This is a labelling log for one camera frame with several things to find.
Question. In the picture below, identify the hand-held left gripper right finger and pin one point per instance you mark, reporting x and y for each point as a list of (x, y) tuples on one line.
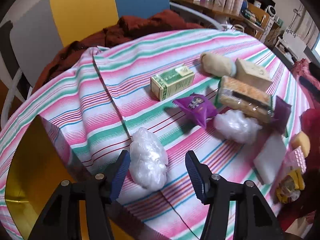
[(196, 180)]

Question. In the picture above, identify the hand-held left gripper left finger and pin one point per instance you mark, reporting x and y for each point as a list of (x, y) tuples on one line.
[(120, 177)]

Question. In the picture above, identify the clear bubble wrap bundle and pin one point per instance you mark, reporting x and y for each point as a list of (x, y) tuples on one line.
[(235, 126), (147, 160)]

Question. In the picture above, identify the purple snack packet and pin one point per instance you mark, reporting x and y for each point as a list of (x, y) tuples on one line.
[(196, 107), (282, 112)]

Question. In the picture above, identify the white foam block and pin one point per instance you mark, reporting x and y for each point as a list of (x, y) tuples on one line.
[(271, 157)]

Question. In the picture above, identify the gold-lined purple storage box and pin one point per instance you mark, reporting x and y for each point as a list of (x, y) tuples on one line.
[(37, 167)]

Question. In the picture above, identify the yellow snack packet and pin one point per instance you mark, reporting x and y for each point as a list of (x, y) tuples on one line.
[(291, 185)]

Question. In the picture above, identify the clear cracker packet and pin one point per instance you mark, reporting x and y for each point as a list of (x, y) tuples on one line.
[(245, 97)]

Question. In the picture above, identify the green cardboard box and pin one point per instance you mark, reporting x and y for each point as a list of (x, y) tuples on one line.
[(172, 82)]

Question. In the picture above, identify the pink packet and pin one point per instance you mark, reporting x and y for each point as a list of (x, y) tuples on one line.
[(298, 158)]

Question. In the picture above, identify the yellow-brown sponge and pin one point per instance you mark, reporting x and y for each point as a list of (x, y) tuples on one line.
[(301, 142)]

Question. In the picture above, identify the beige towel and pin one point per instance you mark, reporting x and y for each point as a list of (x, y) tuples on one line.
[(216, 63)]

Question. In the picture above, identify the beige printed cardboard box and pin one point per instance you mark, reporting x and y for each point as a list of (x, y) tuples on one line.
[(255, 76)]

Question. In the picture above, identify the pink green striped cloth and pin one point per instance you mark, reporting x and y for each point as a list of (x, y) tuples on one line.
[(100, 105)]

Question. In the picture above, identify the red cloth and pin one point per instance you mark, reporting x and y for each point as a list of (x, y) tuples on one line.
[(312, 122)]

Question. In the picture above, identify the red-brown blanket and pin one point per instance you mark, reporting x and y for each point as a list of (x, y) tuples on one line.
[(140, 27)]

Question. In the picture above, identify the pink floral cloth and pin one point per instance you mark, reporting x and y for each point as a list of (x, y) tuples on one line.
[(302, 67)]

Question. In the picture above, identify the white drawer cabinet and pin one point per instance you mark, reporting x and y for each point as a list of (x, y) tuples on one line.
[(292, 42)]

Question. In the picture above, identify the grey yellow blue panel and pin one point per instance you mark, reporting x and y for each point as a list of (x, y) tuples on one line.
[(82, 10)]

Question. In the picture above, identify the wooden shelf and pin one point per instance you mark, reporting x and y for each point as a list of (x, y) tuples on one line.
[(212, 8)]

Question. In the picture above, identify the white round appliance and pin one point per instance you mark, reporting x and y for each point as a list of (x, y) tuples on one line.
[(270, 11)]

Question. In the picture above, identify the white curved metal rail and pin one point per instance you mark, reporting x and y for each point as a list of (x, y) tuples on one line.
[(10, 92)]

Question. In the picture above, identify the grey curved metal rail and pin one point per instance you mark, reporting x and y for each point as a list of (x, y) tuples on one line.
[(200, 15)]

